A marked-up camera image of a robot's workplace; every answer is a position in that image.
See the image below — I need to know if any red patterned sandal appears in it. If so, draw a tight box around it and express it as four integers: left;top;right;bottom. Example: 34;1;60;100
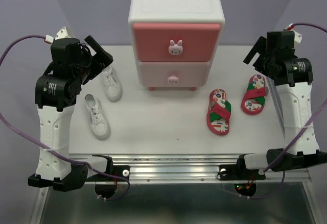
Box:
206;89;231;136
241;74;269;115

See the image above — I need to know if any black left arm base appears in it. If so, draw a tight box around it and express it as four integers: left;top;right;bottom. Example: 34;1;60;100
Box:
89;155;130;184

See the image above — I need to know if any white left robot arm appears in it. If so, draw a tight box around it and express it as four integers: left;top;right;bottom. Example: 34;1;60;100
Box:
28;35;113;192

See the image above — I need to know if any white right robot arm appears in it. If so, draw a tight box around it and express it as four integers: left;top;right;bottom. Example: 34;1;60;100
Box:
235;30;326;178

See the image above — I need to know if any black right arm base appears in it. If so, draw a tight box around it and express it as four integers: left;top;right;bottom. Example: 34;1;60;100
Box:
217;155;266;181

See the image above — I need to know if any white sneaker far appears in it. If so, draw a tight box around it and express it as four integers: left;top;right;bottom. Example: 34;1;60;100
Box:
101;66;123;102

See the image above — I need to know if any white sneaker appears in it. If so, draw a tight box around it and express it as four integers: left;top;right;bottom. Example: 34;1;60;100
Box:
101;66;123;102
84;94;111;140

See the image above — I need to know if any light pink lower drawer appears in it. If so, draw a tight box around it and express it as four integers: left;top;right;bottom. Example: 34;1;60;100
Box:
138;62;211;87

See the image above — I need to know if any white sneaker near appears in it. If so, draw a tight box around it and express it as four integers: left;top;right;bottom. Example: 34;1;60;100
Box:
84;94;111;140

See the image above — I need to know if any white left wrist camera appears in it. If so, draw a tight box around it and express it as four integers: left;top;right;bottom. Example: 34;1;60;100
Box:
44;27;71;44

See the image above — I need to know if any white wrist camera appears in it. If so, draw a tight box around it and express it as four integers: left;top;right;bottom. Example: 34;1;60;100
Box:
44;27;71;44
284;24;302;48

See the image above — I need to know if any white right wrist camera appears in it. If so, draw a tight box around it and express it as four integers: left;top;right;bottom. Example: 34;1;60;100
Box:
284;24;302;48

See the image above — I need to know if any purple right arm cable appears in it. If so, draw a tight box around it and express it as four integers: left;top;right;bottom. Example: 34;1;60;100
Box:
222;22;327;201

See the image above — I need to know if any aluminium mounting rail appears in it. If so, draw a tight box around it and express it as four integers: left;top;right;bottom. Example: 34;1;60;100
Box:
68;154;312;184

